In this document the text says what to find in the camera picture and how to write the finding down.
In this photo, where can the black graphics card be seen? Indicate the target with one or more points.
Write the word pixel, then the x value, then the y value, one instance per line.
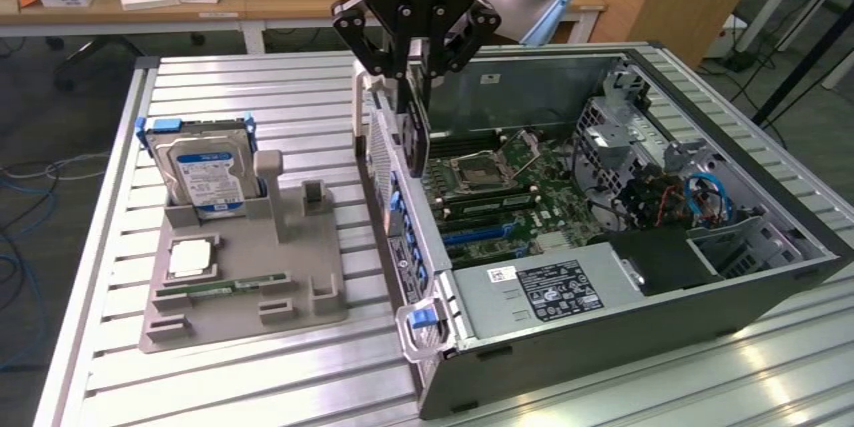
pixel 417 147

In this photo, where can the metal socket cover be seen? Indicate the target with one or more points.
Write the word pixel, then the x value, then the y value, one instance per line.
pixel 524 149

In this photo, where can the CPU socket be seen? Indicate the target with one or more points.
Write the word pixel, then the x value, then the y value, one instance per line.
pixel 481 172

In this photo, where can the installed RAM stick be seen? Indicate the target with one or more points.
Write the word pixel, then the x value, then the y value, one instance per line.
pixel 494 205

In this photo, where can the hard disk with blue carrier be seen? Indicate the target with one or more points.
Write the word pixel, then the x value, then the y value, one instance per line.
pixel 204 172

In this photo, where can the green motherboard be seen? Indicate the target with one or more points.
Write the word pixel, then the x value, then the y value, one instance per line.
pixel 554 217

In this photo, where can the blue expansion slot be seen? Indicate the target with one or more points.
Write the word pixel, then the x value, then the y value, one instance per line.
pixel 470 236

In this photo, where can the wooden desk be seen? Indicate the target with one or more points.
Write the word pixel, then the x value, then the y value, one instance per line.
pixel 101 14

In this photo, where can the black office chair base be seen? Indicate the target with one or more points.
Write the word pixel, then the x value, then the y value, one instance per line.
pixel 87 49

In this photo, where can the gray parts rack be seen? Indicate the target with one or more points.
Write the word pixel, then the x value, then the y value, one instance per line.
pixel 268 257

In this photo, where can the black slanted stand pole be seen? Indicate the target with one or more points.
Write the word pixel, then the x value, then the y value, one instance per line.
pixel 801 52

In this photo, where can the silver CPU chip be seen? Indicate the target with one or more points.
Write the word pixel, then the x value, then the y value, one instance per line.
pixel 189 258

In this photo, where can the black plastic shroud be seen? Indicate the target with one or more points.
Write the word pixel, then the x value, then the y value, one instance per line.
pixel 661 259

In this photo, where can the green RAM stick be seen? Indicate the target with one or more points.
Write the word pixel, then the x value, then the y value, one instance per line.
pixel 214 287

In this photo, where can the gray power supply unit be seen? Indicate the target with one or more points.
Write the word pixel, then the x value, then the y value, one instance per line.
pixel 494 314

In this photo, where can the gray metal disk bay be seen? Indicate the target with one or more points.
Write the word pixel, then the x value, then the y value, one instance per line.
pixel 755 247

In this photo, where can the open PC case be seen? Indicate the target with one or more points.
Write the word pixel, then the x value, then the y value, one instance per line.
pixel 601 357

